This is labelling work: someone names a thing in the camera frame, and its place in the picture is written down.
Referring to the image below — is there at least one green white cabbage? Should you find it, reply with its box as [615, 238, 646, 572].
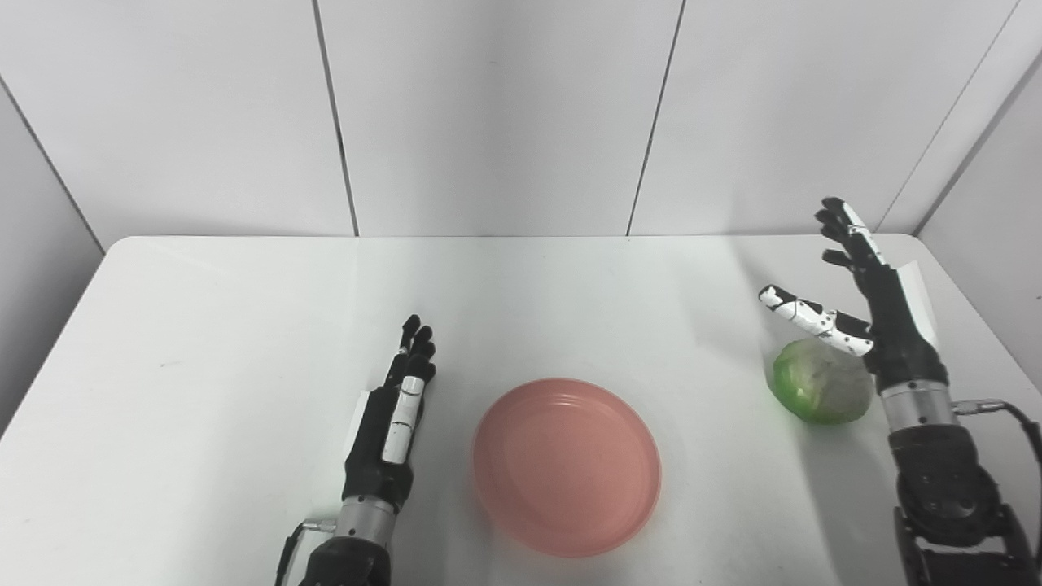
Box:
[772, 338, 876, 425]

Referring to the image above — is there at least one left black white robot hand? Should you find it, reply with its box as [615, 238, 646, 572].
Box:
[342, 315, 437, 515]

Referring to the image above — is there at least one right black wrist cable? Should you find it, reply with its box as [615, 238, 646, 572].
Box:
[952, 398, 1042, 457]

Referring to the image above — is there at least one pink round plate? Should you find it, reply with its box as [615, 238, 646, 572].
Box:
[471, 378, 663, 559]

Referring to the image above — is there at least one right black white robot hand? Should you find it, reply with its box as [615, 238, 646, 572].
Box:
[759, 197, 950, 395]

